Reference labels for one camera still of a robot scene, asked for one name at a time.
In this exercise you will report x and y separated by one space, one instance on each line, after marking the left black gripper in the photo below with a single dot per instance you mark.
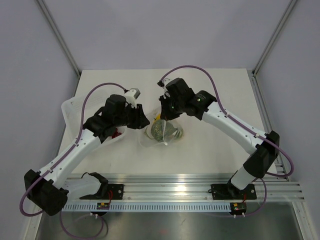
140 121

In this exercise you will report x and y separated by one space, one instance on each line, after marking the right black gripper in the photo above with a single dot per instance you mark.
165 114

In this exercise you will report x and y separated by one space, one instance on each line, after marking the green netted melon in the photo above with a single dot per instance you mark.
163 131

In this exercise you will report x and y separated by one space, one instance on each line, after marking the clear dotted zip bag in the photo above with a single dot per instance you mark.
146 140

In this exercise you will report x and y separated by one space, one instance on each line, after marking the red grape bunch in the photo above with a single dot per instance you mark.
116 134

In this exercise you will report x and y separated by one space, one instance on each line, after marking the yellow bell pepper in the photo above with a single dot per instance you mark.
158 117

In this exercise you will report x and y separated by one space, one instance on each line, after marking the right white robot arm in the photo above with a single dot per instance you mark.
261 146

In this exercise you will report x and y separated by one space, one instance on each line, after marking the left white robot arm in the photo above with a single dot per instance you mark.
49 187

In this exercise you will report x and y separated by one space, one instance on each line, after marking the white perforated plastic basket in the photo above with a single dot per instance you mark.
72 109

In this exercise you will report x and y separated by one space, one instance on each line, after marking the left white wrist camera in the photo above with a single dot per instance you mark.
132 95

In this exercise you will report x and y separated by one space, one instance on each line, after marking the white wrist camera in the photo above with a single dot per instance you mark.
132 95
164 82

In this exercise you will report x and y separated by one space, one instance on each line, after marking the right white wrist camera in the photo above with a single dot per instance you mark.
164 82

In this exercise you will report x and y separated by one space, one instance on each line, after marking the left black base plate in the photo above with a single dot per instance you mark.
113 191

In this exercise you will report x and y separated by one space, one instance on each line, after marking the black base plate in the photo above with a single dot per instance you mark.
225 191
113 191

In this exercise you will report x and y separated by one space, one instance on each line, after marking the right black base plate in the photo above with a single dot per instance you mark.
225 191

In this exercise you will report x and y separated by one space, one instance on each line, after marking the white slotted cable duct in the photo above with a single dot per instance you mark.
147 207

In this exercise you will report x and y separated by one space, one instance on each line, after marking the left aluminium frame post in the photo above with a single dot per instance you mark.
45 11

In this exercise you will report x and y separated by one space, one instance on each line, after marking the aluminium frame post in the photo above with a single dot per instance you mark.
275 35
45 11

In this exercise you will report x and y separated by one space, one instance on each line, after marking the right aluminium frame post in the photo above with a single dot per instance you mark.
275 35

